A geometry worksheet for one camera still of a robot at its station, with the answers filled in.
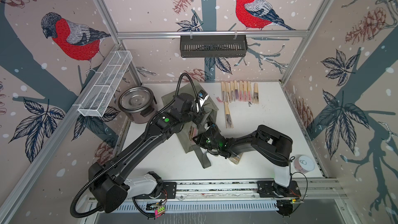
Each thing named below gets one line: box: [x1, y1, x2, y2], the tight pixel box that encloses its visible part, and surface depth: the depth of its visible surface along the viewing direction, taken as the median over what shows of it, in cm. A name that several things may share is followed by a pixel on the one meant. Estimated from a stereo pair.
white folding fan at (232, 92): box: [230, 80, 236, 102], surface depth 120 cm
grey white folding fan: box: [252, 82, 260, 105], surface depth 116 cm
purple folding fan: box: [234, 79, 239, 102], surface depth 117 cm
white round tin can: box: [293, 155, 316, 174], surface depth 78 cm
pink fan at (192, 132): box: [188, 126, 198, 141], surface depth 92 cm
